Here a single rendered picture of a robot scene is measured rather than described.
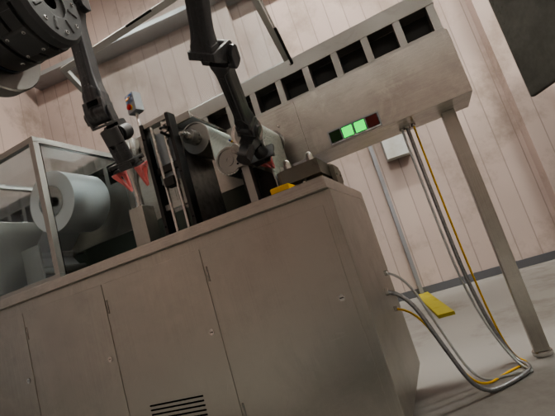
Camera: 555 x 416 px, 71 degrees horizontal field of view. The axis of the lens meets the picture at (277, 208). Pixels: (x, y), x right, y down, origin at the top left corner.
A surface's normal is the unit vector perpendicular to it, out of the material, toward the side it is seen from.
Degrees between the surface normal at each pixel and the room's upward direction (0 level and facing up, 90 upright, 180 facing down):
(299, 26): 90
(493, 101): 90
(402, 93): 90
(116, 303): 90
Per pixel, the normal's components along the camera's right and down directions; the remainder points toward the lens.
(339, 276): -0.38, -0.04
